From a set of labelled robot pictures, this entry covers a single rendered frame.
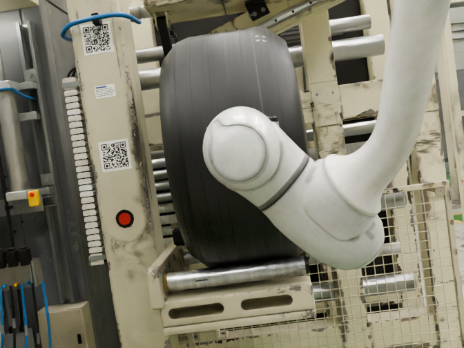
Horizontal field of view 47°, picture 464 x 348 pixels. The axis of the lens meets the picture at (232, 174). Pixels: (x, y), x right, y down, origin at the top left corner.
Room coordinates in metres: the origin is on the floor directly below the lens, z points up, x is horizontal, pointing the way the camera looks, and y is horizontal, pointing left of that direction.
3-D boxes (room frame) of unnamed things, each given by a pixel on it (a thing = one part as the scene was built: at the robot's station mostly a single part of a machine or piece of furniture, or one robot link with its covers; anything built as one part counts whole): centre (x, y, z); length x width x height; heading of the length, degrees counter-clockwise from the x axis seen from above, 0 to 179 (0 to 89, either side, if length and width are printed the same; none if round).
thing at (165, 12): (1.67, 0.15, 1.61); 0.06 x 0.06 x 0.05; 87
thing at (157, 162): (1.80, 0.22, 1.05); 0.20 x 0.15 x 0.30; 87
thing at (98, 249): (1.38, 0.36, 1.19); 0.05 x 0.04 x 0.48; 177
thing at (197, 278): (1.27, 0.02, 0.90); 0.35 x 0.05 x 0.05; 87
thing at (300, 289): (1.27, 0.03, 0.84); 0.36 x 0.09 x 0.06; 87
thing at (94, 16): (1.40, 0.28, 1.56); 0.19 x 0.19 x 0.06; 87
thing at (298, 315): (1.41, 0.02, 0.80); 0.37 x 0.36 x 0.02; 177
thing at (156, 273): (1.42, 0.20, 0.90); 0.40 x 0.03 x 0.10; 177
